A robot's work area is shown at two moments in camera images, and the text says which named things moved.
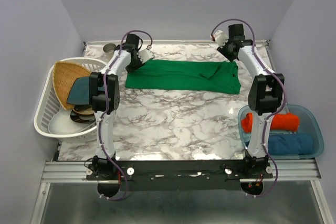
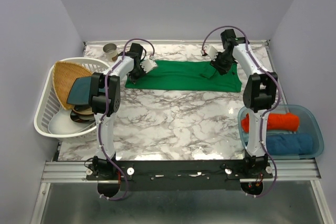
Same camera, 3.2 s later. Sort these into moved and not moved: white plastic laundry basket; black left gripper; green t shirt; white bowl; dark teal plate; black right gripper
Moved: black right gripper; black left gripper
Not moved: green t shirt; white bowl; dark teal plate; white plastic laundry basket
